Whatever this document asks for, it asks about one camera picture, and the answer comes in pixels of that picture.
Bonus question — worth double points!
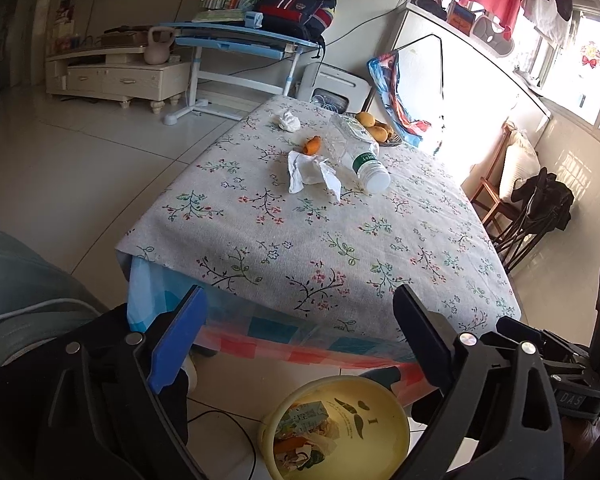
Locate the crumpled white tissue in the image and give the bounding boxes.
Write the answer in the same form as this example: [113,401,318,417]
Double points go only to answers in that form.
[276,109,302,134]

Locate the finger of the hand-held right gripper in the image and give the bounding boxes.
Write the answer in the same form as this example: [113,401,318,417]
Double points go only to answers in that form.
[495,316,595,368]
[547,366,600,418]

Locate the floral tablecloth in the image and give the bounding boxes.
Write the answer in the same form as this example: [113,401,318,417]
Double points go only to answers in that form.
[116,94,523,346]

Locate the cream cushion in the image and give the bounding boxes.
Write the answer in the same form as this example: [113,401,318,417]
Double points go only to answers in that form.
[499,127,541,203]

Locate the white cable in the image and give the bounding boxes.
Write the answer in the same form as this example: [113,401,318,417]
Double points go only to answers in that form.
[0,299,98,332]

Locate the black cable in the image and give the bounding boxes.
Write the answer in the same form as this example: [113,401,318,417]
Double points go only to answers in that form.
[187,410,258,480]
[324,7,408,47]

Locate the navy red backpack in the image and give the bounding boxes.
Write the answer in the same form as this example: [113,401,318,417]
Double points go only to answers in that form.
[252,0,338,46]

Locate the white cabinet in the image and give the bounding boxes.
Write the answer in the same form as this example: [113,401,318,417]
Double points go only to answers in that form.
[390,2,551,186]

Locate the yellow plastic bin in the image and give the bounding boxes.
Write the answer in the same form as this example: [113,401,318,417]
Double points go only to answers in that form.
[259,375,412,480]

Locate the green cartoon cow carton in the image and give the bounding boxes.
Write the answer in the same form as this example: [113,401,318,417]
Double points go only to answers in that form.
[280,450,331,473]

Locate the white table leg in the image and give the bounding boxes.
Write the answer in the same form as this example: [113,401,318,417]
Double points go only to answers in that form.
[182,352,199,393]

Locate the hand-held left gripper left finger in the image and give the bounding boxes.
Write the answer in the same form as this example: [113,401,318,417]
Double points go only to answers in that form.
[35,284,209,480]

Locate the cream television cabinet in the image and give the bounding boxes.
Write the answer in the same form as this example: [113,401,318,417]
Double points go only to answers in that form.
[45,42,191,108]

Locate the blue study desk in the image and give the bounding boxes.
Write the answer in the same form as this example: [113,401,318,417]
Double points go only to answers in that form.
[159,20,321,126]

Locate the light blue milk carton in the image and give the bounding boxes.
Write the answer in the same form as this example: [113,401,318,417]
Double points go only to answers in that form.
[279,401,332,442]

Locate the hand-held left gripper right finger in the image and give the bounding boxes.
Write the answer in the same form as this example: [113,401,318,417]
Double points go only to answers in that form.
[393,283,566,480]

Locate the black folding chair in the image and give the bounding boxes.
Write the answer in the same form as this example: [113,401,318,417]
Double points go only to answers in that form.
[492,200,566,273]

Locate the orange blue box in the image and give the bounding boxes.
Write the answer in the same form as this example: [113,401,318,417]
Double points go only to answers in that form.
[450,5,476,36]

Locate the clear plastic bottle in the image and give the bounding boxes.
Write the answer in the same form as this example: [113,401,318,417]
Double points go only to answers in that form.
[329,111,392,195]

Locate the white hanging garment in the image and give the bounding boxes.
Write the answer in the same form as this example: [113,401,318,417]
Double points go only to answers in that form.
[520,0,573,58]

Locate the dark glass fruit plate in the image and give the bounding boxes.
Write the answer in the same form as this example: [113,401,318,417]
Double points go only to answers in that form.
[360,119,404,149]

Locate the black bag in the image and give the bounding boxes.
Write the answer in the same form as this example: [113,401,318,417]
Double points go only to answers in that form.
[410,0,448,21]

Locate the colourful printed cloth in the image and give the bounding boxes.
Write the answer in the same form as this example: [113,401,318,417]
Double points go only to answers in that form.
[366,50,433,148]

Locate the brown box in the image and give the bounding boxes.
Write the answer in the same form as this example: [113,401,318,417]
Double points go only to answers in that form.
[100,30,148,49]

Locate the wooden chair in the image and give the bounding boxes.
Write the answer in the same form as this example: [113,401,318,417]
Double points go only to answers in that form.
[470,120,526,231]

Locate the black jacket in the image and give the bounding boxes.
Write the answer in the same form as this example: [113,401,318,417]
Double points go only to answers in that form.
[510,167,576,233]

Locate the white floor appliance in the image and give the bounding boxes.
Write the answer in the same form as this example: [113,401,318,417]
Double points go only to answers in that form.
[298,63,371,113]

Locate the person's teal trouser leg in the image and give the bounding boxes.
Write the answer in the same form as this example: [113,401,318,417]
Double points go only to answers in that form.
[0,225,111,366]

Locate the tall display shelf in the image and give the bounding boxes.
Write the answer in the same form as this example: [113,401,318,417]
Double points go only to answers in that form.
[50,0,81,56]

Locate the orange red snack wrapper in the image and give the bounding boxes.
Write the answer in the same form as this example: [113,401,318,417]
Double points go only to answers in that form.
[274,435,312,462]

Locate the pink kettlebell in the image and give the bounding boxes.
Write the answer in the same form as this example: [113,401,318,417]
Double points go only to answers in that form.
[144,26,177,66]

